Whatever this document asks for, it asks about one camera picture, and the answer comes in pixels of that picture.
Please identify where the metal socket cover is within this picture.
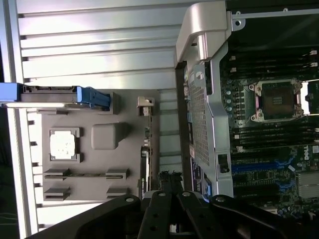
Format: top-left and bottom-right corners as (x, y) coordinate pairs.
(302, 80), (319, 117)

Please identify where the hard disk with blue caddy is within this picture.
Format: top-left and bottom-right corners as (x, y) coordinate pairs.
(0, 82), (111, 112)

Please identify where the green motherboard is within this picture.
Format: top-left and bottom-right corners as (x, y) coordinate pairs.
(219, 47), (319, 220)

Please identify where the grey parts rack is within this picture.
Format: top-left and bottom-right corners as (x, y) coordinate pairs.
(36, 89), (160, 203)

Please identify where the blue expansion slot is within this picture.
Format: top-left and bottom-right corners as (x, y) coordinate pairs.
(231, 161), (278, 172)

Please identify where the silver CPU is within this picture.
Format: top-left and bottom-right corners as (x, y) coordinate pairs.
(49, 128), (77, 160)

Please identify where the open black PC case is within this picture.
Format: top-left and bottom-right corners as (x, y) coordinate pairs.
(173, 0), (319, 225)

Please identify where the CPU socket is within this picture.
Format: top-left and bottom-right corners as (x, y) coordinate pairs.
(245, 80), (305, 123)

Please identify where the silver chipset heatsink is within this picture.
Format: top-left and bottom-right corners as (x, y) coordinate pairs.
(298, 172), (319, 198)

